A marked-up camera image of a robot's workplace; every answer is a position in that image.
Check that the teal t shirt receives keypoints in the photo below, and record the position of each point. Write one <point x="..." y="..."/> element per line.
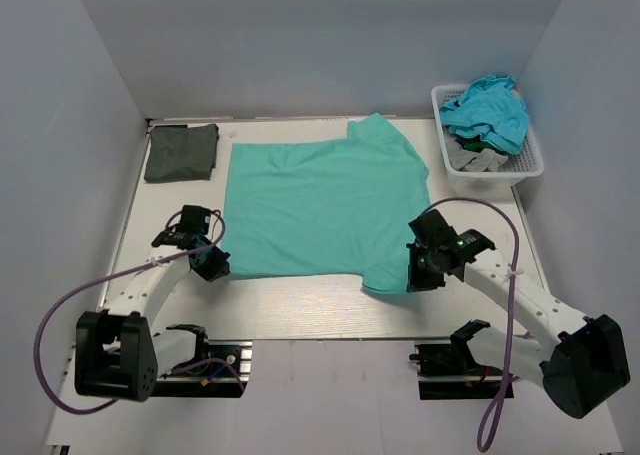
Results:
<point x="332" y="207"/>

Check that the white plastic basket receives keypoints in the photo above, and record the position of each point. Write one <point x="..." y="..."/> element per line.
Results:
<point x="527" y="164"/>

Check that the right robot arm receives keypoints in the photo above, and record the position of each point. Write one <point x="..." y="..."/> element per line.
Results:
<point x="579" y="361"/>

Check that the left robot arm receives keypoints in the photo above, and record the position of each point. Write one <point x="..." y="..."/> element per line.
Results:
<point x="117" y="354"/>

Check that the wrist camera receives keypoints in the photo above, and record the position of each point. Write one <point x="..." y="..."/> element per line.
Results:
<point x="440" y="230"/>
<point x="190" y="231"/>

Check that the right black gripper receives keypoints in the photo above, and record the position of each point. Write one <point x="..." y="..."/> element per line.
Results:
<point x="417" y="282"/>

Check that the light blue t shirt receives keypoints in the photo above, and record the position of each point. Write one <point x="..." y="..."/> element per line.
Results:
<point x="490" y="111"/>

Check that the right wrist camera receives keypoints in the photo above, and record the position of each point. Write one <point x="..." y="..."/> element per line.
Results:
<point x="440" y="230"/>

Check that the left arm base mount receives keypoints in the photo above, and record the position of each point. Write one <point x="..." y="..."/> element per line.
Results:
<point x="224" y="375"/>

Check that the grey cloth in basket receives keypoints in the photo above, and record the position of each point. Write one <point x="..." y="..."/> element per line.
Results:
<point x="460" y="159"/>

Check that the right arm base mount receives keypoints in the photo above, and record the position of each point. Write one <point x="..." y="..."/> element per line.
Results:
<point x="443" y="377"/>

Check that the green cloth in basket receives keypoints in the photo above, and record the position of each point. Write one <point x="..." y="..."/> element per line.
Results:
<point x="475" y="145"/>

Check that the folded dark green t shirt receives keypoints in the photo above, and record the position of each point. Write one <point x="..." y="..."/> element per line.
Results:
<point x="181" y="153"/>

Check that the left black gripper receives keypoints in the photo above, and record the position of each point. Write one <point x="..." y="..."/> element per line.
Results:
<point x="218" y="269"/>

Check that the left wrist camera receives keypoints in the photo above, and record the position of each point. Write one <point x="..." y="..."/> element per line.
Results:
<point x="190" y="231"/>

